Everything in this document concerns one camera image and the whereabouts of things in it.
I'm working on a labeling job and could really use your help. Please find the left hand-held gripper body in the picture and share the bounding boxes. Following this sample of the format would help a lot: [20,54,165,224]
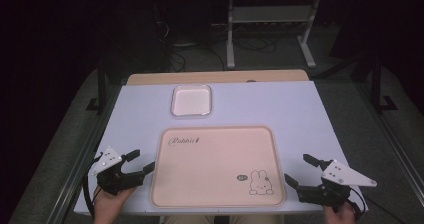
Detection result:
[90,146,146,196]

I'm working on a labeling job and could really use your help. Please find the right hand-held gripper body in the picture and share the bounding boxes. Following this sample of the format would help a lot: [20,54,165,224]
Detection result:
[296,159,378,208]

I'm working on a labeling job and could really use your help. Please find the person's left hand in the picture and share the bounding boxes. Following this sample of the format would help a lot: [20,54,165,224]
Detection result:
[92,185,138,224]

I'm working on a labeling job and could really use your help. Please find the person's right hand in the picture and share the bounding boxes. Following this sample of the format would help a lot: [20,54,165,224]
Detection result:
[322,201,358,224]

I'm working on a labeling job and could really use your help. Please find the pink tray with rabbit print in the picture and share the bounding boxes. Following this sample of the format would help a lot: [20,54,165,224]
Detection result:
[149,125,287,209]

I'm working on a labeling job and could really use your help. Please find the black metal stand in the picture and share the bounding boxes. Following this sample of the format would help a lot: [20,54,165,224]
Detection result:
[368,52,399,115]
[85,58,108,115]

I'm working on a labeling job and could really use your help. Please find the small white square dish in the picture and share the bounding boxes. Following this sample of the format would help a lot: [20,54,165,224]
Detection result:
[170,84,213,117]

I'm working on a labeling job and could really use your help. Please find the white metal stand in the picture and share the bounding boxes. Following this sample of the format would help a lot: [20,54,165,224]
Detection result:
[225,0,323,70]

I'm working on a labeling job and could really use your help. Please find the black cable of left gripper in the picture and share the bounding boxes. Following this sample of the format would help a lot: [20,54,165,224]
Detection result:
[82,152,103,218]

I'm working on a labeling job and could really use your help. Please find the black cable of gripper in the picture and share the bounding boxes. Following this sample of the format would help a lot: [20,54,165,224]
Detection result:
[346,185,408,224]
[82,152,103,218]

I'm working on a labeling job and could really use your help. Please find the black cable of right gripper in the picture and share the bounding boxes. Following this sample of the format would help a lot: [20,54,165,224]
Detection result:
[346,185,408,224]

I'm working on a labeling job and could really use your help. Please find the black cables on floor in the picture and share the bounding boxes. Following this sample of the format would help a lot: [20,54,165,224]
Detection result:
[154,3,278,73]

